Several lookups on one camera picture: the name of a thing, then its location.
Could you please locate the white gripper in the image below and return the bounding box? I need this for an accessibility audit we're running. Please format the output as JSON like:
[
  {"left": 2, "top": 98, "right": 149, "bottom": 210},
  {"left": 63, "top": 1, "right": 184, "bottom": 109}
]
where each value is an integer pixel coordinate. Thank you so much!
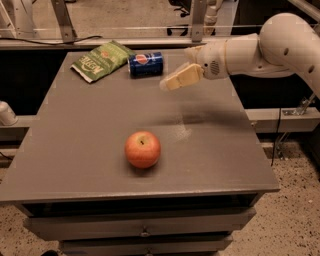
[{"left": 159, "top": 40, "right": 228, "bottom": 91}]

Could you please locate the green chip bag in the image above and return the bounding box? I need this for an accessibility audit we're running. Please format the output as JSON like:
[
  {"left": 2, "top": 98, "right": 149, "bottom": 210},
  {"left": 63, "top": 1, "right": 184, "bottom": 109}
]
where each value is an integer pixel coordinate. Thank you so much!
[{"left": 71, "top": 40, "right": 135, "bottom": 83}]

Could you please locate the white cylinder at left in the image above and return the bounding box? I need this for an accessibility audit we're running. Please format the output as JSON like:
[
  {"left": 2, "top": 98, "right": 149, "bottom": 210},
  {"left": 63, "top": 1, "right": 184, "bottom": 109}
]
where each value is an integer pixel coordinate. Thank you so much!
[{"left": 0, "top": 101, "right": 18, "bottom": 126}]

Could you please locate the black cable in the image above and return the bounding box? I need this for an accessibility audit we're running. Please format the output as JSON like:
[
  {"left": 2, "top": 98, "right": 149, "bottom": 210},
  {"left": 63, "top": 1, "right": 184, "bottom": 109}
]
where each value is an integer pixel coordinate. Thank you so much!
[{"left": 0, "top": 34, "right": 104, "bottom": 46}]

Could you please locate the upper grey drawer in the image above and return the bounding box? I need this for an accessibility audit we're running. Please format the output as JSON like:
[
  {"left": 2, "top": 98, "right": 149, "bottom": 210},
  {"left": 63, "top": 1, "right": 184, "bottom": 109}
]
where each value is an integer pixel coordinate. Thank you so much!
[{"left": 24, "top": 207, "right": 256, "bottom": 241}]

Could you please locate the red apple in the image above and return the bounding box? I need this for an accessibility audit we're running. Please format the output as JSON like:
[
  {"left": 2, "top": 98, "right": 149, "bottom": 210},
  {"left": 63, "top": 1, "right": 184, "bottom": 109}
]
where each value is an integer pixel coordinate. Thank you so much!
[{"left": 124, "top": 131, "right": 161, "bottom": 169}]

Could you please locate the grey drawer cabinet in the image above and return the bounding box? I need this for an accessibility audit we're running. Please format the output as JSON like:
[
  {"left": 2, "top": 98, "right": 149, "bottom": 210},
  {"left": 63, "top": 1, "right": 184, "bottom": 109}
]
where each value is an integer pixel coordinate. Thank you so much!
[{"left": 0, "top": 52, "right": 279, "bottom": 256}]

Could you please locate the lower grey drawer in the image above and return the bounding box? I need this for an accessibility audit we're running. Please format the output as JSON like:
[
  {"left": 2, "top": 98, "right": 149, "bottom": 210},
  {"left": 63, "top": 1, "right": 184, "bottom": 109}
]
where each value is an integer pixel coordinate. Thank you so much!
[{"left": 61, "top": 234, "right": 232, "bottom": 256}]

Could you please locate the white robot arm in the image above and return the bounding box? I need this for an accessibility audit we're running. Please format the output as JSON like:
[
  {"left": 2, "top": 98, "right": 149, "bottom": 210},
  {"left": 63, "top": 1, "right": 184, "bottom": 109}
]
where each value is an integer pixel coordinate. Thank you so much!
[{"left": 160, "top": 13, "right": 320, "bottom": 97}]

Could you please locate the metal frame rail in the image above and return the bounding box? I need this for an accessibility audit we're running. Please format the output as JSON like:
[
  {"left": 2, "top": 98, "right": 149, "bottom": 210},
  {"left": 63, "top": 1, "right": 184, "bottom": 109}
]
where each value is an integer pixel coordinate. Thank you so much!
[{"left": 0, "top": 35, "right": 230, "bottom": 50}]

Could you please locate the blue pepsi can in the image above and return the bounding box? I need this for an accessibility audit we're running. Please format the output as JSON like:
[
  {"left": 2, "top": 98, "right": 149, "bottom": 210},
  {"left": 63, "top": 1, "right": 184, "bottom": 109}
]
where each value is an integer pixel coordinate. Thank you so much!
[{"left": 128, "top": 52, "right": 164, "bottom": 77}]

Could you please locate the grey drawer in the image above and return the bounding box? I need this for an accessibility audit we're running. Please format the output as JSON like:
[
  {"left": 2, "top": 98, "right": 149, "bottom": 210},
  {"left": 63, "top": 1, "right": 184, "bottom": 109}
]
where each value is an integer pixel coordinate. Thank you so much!
[
  {"left": 24, "top": 207, "right": 256, "bottom": 241},
  {"left": 61, "top": 234, "right": 232, "bottom": 256}
]

